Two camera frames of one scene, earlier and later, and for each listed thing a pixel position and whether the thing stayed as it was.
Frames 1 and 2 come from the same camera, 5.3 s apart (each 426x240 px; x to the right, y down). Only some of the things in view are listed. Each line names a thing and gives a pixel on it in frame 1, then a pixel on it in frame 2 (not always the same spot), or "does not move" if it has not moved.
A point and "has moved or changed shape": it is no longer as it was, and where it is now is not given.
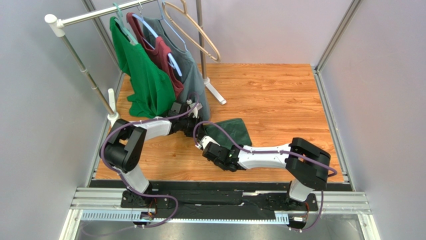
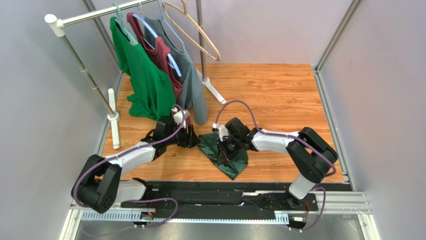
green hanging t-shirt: (151, 90) does not move
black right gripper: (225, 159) to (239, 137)
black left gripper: (195, 120) to (190, 140)
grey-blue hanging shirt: (191, 80) does not move
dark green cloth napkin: (236, 129) has moved or changed shape
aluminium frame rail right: (334, 127) does not move
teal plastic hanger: (127, 31) does not move
